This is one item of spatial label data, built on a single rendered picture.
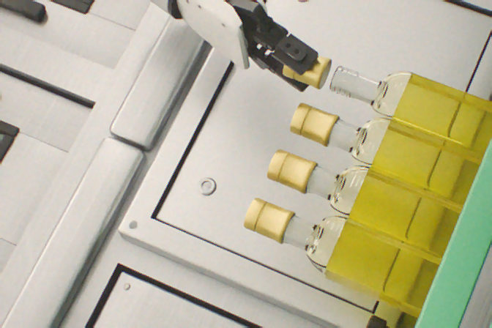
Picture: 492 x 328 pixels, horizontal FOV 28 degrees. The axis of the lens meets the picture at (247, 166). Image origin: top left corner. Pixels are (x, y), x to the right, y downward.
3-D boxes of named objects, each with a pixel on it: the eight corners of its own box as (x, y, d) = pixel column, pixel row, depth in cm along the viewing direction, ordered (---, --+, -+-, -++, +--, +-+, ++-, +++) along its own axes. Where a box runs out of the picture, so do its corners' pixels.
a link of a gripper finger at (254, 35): (224, 20, 106) (258, 56, 107) (239, 15, 101) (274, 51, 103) (241, 2, 107) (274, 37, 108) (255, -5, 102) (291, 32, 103)
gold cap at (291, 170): (318, 168, 103) (280, 153, 104) (318, 158, 99) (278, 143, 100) (305, 198, 102) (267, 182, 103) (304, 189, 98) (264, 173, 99)
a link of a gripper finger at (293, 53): (252, 43, 105) (301, 77, 103) (250, 29, 102) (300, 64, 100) (271, 22, 106) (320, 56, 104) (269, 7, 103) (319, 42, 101)
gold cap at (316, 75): (332, 67, 107) (295, 54, 108) (332, 53, 104) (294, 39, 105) (319, 94, 106) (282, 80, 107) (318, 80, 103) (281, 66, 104)
